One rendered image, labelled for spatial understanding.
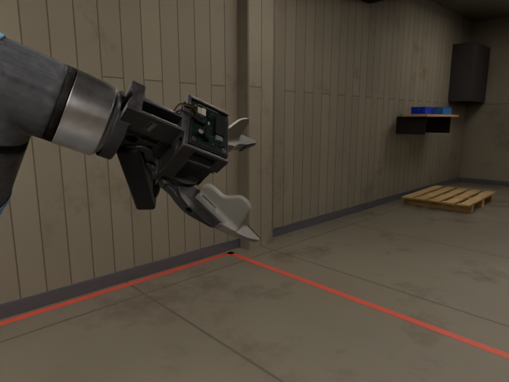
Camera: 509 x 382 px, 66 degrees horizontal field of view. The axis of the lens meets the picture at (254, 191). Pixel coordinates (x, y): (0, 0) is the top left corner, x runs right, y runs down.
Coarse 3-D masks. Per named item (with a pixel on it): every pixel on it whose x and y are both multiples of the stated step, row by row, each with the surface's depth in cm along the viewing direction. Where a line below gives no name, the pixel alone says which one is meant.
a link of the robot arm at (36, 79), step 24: (0, 48) 32; (24, 48) 34; (0, 72) 32; (24, 72) 33; (48, 72) 34; (72, 72) 36; (0, 96) 32; (24, 96) 33; (48, 96) 34; (0, 120) 33; (24, 120) 34; (48, 120) 34; (0, 144) 35
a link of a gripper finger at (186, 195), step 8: (168, 184) 43; (168, 192) 43; (176, 192) 43; (184, 192) 43; (192, 192) 44; (176, 200) 43; (184, 200) 42; (192, 200) 43; (184, 208) 43; (192, 208) 43; (200, 208) 44; (192, 216) 44; (200, 216) 44; (208, 216) 44; (208, 224) 44; (216, 224) 44
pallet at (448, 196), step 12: (420, 192) 533; (432, 192) 533; (444, 192) 534; (456, 192) 533; (468, 192) 533; (480, 192) 543; (492, 192) 533; (408, 204) 508; (420, 204) 497; (432, 204) 487; (444, 204) 477; (456, 204) 468; (468, 204) 456; (480, 204) 491
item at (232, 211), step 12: (204, 192) 44; (216, 192) 43; (204, 204) 44; (216, 204) 44; (228, 204) 43; (240, 204) 42; (216, 216) 44; (228, 216) 44; (240, 216) 43; (216, 228) 45; (228, 228) 44; (240, 228) 45; (252, 240) 46
